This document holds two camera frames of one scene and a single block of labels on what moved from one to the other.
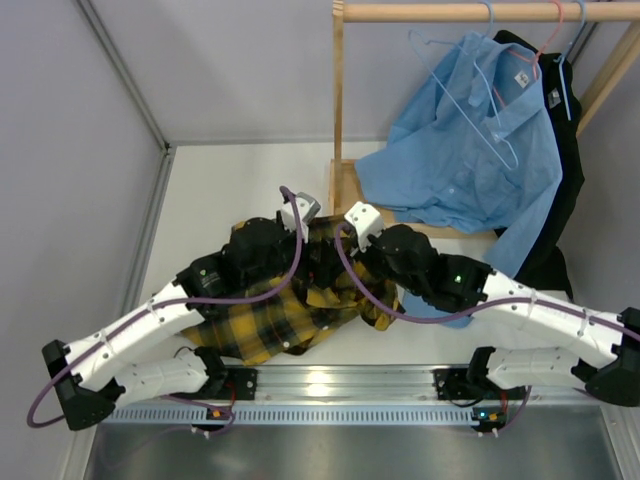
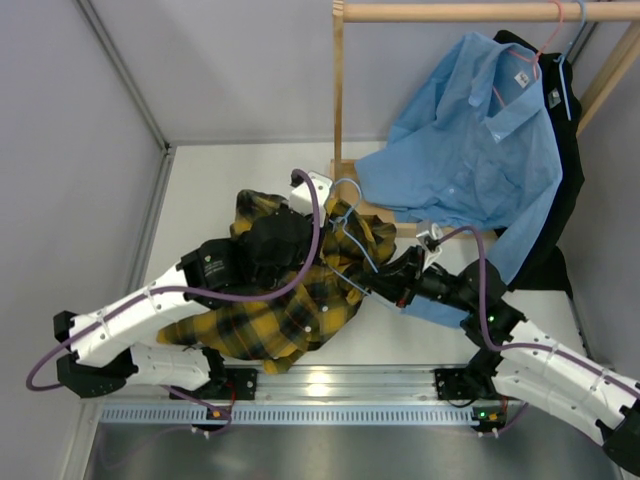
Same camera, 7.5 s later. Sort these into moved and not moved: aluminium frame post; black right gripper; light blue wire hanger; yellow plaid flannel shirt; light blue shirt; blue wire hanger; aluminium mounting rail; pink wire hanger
Moved: black right gripper; light blue wire hanger; yellow plaid flannel shirt
Not moved: pink wire hanger; aluminium frame post; blue wire hanger; aluminium mounting rail; light blue shirt
